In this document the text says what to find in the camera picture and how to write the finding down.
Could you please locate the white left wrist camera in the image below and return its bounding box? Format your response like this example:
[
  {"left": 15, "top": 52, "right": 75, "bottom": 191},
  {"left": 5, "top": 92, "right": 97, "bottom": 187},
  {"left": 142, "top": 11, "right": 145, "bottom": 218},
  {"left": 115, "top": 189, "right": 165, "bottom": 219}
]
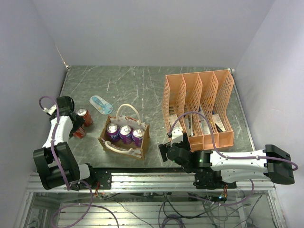
[{"left": 42, "top": 104, "right": 57, "bottom": 116}]

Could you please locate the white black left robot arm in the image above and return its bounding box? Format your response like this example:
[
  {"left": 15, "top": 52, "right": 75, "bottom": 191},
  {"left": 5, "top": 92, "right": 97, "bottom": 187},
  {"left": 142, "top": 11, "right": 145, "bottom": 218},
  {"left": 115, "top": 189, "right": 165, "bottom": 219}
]
[{"left": 33, "top": 95, "right": 97, "bottom": 190}]

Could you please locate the brown canvas tote bag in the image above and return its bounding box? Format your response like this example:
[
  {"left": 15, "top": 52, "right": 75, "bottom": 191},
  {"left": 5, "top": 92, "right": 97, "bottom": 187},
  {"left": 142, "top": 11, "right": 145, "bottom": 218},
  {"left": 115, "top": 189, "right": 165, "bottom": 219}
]
[{"left": 98, "top": 104, "right": 150, "bottom": 160}]

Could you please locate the silver top soda can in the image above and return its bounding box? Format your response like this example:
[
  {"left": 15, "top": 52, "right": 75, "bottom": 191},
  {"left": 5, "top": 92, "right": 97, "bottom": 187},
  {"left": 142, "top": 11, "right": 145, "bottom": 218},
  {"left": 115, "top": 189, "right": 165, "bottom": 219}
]
[{"left": 73, "top": 126, "right": 86, "bottom": 139}]

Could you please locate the white staples box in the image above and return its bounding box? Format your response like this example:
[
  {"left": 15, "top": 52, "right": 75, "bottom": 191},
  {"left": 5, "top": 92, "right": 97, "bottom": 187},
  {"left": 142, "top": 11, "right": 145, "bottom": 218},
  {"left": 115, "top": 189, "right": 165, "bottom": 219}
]
[{"left": 169, "top": 114, "right": 182, "bottom": 130}]

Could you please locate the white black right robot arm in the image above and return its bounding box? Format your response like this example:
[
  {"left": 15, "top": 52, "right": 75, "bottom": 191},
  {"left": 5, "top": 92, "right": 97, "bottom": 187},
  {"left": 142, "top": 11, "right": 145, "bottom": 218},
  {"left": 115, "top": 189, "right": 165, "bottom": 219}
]
[{"left": 159, "top": 143, "right": 295, "bottom": 190}]

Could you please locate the red soda can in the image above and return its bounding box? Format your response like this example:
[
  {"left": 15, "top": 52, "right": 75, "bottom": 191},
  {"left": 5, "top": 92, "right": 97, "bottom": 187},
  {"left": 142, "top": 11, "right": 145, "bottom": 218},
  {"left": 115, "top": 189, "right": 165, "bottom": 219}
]
[{"left": 76, "top": 108, "right": 93, "bottom": 127}]

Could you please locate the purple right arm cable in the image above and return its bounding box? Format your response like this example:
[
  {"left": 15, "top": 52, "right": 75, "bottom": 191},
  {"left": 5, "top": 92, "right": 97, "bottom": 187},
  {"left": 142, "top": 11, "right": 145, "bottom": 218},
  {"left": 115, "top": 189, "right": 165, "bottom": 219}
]
[{"left": 168, "top": 111, "right": 299, "bottom": 171}]

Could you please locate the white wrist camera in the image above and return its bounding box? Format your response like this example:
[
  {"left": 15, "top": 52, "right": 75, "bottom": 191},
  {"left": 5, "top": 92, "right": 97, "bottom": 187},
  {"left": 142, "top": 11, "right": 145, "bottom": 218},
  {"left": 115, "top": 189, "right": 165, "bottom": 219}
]
[
  {"left": 168, "top": 126, "right": 183, "bottom": 145},
  {"left": 42, "top": 104, "right": 57, "bottom": 116}
]

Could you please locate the blue white blister pack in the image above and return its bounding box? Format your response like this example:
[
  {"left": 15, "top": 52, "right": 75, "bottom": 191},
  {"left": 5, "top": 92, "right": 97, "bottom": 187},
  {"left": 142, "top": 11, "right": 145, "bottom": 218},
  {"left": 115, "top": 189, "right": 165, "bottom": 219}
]
[{"left": 89, "top": 95, "right": 113, "bottom": 115}]

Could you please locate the metal stapler tool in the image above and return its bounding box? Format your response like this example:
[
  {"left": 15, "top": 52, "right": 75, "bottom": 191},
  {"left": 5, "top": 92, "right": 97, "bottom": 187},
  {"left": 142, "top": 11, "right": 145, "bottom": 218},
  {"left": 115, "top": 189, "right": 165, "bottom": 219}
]
[{"left": 185, "top": 114, "right": 194, "bottom": 137}]

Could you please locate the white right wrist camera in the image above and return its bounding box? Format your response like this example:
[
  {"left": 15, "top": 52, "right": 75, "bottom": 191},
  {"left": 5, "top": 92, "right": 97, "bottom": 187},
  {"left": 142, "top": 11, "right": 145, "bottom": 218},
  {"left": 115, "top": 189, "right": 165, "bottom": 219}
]
[{"left": 168, "top": 126, "right": 183, "bottom": 145}]

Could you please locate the peach plastic file organizer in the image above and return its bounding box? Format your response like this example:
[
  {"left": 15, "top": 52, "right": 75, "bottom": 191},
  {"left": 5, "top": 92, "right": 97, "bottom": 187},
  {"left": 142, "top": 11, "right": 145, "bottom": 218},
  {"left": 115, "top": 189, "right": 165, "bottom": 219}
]
[{"left": 162, "top": 69, "right": 234, "bottom": 151}]

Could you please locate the purple soda can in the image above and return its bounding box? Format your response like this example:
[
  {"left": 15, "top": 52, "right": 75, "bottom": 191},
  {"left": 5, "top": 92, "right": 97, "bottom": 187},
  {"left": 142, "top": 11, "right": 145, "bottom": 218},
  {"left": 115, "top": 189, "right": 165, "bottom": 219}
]
[
  {"left": 119, "top": 125, "right": 133, "bottom": 144},
  {"left": 106, "top": 123, "right": 120, "bottom": 142},
  {"left": 132, "top": 128, "right": 144, "bottom": 147}
]

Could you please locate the white red box in organizer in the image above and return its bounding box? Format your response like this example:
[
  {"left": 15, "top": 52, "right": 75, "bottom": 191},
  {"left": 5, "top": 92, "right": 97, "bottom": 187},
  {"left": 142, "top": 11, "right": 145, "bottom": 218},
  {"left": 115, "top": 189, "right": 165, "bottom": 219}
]
[{"left": 199, "top": 111, "right": 210, "bottom": 135}]

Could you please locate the aluminium frame rail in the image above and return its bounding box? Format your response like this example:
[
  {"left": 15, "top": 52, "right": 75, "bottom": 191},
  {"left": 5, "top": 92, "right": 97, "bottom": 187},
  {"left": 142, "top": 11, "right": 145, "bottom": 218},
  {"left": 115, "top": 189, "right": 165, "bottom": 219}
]
[{"left": 26, "top": 173, "right": 276, "bottom": 193}]

